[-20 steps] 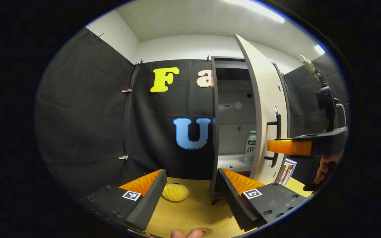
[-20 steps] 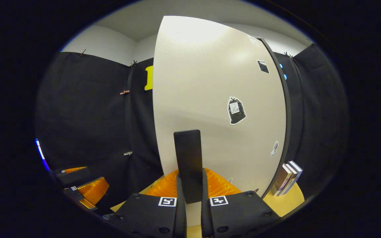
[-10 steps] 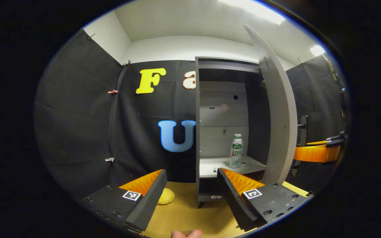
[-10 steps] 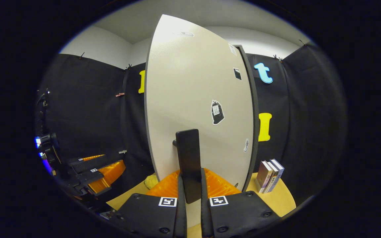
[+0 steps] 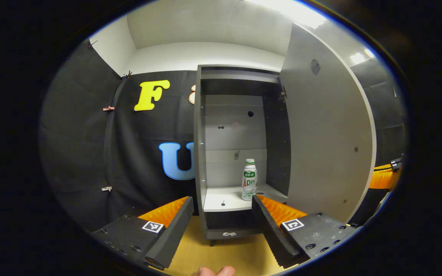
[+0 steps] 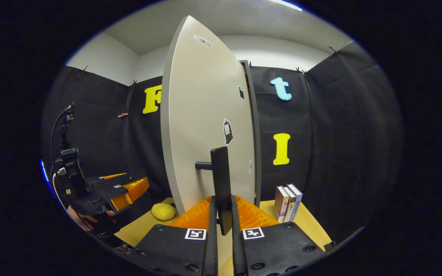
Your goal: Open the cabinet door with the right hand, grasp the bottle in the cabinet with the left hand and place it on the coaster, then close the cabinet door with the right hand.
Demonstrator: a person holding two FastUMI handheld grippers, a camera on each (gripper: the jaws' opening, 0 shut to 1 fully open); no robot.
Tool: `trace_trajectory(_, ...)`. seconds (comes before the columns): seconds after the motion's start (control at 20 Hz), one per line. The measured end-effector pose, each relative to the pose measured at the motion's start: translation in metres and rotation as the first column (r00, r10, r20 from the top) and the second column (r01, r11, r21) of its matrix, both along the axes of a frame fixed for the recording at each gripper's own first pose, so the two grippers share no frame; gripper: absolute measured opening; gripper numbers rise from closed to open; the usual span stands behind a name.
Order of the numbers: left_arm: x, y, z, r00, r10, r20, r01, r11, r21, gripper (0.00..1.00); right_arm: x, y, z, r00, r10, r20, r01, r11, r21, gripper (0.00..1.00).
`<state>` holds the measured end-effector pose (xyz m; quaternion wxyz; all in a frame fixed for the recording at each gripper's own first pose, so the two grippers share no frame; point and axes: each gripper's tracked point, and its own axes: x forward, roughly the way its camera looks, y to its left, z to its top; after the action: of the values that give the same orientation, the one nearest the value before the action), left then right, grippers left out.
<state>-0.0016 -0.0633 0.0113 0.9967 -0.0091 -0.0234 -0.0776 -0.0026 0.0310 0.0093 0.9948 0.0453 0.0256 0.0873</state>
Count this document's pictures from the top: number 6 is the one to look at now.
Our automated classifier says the black cabinet door handle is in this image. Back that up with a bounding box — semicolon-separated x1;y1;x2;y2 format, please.
195;146;232;236

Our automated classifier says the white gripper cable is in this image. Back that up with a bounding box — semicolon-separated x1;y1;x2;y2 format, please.
52;172;69;210

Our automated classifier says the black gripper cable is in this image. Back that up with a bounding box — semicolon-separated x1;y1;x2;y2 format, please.
49;107;72;169

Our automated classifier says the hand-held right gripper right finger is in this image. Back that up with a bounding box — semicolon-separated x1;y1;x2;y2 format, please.
231;195;327;276

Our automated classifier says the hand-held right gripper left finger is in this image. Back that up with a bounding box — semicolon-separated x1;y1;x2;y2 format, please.
129;195;218;276

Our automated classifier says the beige cover book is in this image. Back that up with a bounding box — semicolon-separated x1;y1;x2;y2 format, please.
274;186;290;223

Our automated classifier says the beige cabinet door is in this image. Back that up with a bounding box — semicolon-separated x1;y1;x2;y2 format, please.
160;15;258;269

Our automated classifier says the black backdrop cloth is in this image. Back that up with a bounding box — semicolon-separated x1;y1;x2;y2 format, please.
41;40;404;246

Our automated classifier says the yellow lumpy toy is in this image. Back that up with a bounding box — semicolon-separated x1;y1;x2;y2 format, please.
151;203;176;222

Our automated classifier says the dark spine book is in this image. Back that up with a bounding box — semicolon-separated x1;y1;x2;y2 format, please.
284;187;297;222

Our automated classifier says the white blue book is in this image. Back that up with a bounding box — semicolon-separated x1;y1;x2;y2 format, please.
288;184;303;221

